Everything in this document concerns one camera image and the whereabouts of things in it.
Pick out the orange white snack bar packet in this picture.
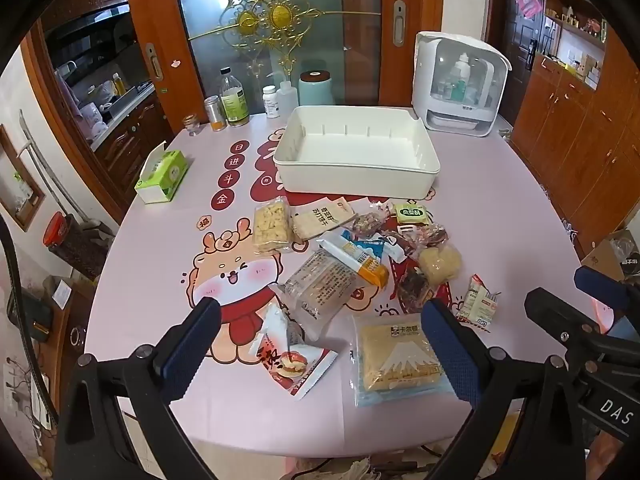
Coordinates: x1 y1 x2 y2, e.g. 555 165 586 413
315 237 390 290

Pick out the gold door ornament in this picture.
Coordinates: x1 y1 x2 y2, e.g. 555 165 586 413
190 0 383 73

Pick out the dark dried fruit packet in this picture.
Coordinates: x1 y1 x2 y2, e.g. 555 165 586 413
395 265 433 313

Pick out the teal canister brown lid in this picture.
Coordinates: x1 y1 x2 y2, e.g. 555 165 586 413
299 70 335 108

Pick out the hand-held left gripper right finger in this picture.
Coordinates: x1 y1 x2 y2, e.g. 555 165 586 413
420 299 586 480

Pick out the small white snack packet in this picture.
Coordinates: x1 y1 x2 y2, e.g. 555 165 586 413
456 274 501 326

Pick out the glass bottle green label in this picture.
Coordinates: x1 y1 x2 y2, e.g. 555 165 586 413
218 66 250 128

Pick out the metal door handle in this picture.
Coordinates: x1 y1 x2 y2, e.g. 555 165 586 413
391 0 407 48
145 42 164 81

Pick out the metal tin can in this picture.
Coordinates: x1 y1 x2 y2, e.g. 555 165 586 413
204 95 228 132

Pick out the red white pastry packet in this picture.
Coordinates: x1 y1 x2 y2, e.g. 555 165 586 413
248 302 338 401

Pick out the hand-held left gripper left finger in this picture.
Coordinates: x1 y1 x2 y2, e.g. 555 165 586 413
52 296 223 480

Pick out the dark entry door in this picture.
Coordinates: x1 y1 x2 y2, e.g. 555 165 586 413
500 0 546 126

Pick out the clear grey snack packet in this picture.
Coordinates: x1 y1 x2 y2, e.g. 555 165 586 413
270 249 366 338

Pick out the beige biscuit packet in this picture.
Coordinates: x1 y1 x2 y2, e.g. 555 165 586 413
291 200 358 241

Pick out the clear nut snack packet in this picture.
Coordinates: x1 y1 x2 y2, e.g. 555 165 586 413
352 201 396 238

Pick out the framed wall picture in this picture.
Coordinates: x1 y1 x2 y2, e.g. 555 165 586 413
0 125 46 233

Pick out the dark red snack packet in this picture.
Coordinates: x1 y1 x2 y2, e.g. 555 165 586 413
410 222 451 251

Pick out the mountain print cake packet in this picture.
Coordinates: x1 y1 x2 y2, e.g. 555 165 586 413
350 312 453 407

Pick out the white teal bottle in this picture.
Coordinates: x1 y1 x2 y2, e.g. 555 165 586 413
447 55 473 101

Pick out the white pill bottle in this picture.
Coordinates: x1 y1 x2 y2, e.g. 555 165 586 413
262 85 281 119

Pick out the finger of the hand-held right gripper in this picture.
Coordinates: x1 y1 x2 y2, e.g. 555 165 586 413
574 266 640 313
524 287 640 366

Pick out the cardboard box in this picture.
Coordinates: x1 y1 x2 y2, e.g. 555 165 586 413
580 230 640 281

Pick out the green snack packet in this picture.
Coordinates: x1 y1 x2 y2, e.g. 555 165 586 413
392 202 432 226

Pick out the blue snack packet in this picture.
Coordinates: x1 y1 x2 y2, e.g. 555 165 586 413
341 230 386 261

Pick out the pink printed tablecloth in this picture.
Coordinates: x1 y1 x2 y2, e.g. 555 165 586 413
82 107 618 461

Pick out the white squeeze bottle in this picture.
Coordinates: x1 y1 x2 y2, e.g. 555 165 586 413
276 72 297 116

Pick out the red lid container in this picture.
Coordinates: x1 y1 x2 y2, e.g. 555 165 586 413
42 212 108 281

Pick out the round yellow cake packet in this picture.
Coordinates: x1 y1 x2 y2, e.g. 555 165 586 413
417 242 463 286

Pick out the wooden wall cabinet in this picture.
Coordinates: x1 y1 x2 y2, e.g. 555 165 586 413
507 0 640 261

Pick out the white countertop appliance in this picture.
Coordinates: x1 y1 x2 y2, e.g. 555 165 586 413
412 31 512 137

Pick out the green tissue box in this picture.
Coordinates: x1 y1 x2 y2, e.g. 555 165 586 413
134 141 190 205

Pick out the clear yellow cracker packet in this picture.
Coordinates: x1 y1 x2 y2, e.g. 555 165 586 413
251 199 293 256

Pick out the white plastic storage bin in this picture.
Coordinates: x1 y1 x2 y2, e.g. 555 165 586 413
272 105 442 197

